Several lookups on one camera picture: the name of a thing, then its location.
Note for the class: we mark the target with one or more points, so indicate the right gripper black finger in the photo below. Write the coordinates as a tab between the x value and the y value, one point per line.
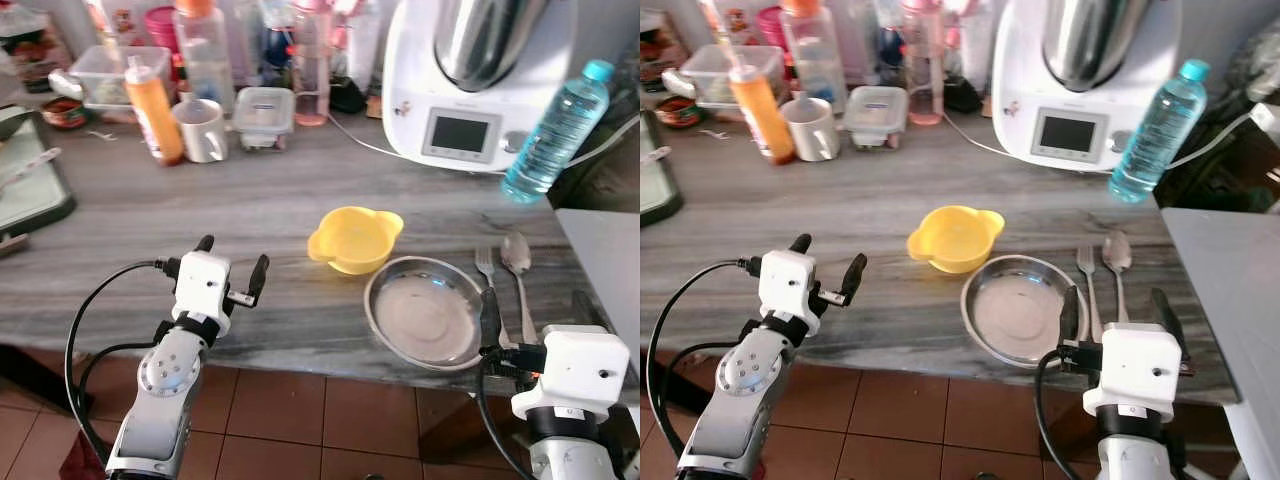
491	320
1071	318
586	310
1166	310

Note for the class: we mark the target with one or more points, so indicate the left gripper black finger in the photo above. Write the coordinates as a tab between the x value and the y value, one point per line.
259	275
205	243
800	243
854	275

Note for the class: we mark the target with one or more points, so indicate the white plastic folding table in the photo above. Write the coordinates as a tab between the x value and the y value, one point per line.
605	270
1230	300

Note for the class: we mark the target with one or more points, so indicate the steel fork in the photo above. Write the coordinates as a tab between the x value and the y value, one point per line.
485	265
1087	262

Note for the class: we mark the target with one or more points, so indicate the round steel plate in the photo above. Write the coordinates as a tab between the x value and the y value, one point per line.
425	315
1015	315

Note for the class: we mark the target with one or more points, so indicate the grey wood grain table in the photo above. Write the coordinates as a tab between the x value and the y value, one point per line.
860	200
250	200

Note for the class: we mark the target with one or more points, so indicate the steel spoon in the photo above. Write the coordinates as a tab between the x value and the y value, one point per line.
1117	250
515	252

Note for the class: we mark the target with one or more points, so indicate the yellow plastic bowl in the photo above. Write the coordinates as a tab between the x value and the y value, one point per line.
955	240
355	240

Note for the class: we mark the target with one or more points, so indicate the white mug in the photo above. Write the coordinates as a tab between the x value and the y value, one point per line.
205	135
815	130

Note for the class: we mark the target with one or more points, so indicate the orange sauce squeeze bottle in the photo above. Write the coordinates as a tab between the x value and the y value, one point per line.
762	115
155	120

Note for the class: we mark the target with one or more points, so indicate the small clear lidded container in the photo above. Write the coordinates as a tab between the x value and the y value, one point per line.
263	115
875	112

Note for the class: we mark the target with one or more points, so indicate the green tray black rim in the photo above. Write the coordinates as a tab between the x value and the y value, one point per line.
35	195
655	185

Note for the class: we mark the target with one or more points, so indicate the blue capped water bottle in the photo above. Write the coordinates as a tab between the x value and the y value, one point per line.
555	135
1160	130

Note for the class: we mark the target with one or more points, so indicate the small red bowl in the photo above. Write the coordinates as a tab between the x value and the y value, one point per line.
62	113
678	112

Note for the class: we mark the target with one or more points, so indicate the clear bottle orange cap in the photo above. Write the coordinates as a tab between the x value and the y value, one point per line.
205	55
812	50

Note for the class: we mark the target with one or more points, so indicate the clear plastic box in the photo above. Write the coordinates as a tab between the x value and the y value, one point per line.
705	75
100	75

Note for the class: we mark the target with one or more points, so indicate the small black object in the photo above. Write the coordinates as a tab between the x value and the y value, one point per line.
962	95
347	95

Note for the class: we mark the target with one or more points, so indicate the dark blue bottle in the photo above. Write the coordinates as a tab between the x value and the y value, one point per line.
275	55
887	55

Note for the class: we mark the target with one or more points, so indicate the tall pink bottle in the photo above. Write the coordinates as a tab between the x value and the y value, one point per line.
923	70
312	70

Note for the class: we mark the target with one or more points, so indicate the pink plastic cup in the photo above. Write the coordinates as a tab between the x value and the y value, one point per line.
772	28
162	28

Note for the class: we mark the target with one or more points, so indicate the white kitchen machine steel bowl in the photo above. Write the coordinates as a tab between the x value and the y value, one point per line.
1020	90
410	90

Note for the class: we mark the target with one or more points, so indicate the dark labelled jar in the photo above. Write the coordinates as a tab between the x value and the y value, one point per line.
30	50
650	50

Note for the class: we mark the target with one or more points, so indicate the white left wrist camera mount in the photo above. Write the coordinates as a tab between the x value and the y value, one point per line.
203	280
788	280

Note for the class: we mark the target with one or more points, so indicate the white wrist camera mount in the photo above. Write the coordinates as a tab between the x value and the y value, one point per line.
203	280
788	280
1135	370
575	365

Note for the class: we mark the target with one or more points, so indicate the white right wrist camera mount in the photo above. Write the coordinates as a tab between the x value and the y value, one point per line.
575	365
1135	370

